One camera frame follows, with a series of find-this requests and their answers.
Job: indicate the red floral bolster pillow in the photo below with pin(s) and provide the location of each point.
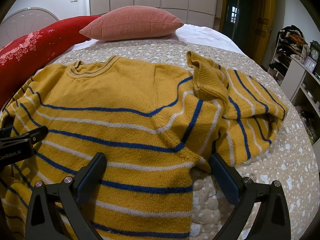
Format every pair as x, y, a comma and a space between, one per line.
22, 57

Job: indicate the white bed sheet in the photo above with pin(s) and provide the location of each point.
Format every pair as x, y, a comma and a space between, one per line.
200, 35

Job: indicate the pink knit pillow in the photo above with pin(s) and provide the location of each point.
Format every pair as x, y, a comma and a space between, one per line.
132, 22

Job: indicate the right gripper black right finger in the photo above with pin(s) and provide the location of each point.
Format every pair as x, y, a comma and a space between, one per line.
272, 220

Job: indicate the white bed headboard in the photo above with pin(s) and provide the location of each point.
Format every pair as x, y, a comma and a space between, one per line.
24, 22

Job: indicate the white shelf unit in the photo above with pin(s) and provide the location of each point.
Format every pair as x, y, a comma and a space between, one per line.
302, 89

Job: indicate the wooden door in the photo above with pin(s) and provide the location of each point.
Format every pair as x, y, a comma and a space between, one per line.
263, 19

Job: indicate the black table clock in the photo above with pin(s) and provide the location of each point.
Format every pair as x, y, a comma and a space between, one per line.
314, 50

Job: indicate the beige dotted quilt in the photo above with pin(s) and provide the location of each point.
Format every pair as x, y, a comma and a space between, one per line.
290, 159

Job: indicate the yellow striped knit sweater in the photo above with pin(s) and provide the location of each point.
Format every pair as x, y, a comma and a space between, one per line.
154, 122

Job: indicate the cluttered clothes rack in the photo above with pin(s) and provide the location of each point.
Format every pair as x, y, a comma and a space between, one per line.
290, 44

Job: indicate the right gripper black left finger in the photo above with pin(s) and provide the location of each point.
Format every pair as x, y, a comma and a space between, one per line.
43, 220

